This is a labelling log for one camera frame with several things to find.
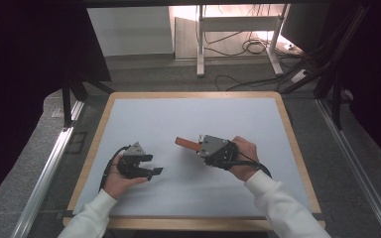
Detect person's right hand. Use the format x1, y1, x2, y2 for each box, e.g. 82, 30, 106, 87
227, 135, 261, 183

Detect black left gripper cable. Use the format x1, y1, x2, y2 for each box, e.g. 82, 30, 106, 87
98, 145, 132, 193

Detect white desk frame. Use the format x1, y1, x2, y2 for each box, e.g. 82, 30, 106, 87
195, 3, 291, 77

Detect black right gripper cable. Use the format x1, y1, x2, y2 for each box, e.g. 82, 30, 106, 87
236, 150, 273, 179

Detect wooden board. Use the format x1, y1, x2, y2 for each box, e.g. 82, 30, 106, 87
175, 136, 202, 153

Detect dark curtain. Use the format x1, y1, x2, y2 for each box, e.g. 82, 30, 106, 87
323, 0, 381, 165
0, 0, 113, 214

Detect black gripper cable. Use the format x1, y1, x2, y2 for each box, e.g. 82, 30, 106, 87
98, 145, 132, 193
236, 150, 273, 179

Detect white panel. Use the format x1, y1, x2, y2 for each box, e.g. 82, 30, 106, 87
86, 6, 175, 58

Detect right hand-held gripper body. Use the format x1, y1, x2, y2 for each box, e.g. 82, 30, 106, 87
196, 134, 239, 172

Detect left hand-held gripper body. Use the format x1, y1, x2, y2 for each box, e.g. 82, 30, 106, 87
116, 142, 151, 180

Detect white power strip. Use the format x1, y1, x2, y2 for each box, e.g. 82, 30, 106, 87
291, 68, 312, 84

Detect person's left hand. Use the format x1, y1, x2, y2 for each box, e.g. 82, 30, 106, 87
102, 158, 149, 201

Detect black floor cables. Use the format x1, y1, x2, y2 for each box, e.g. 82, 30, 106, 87
202, 31, 312, 92

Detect aluminium rail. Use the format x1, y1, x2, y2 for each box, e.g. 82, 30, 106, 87
315, 98, 381, 238
10, 99, 86, 238

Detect black metal stand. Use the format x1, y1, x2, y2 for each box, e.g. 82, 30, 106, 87
279, 4, 371, 131
62, 69, 115, 129

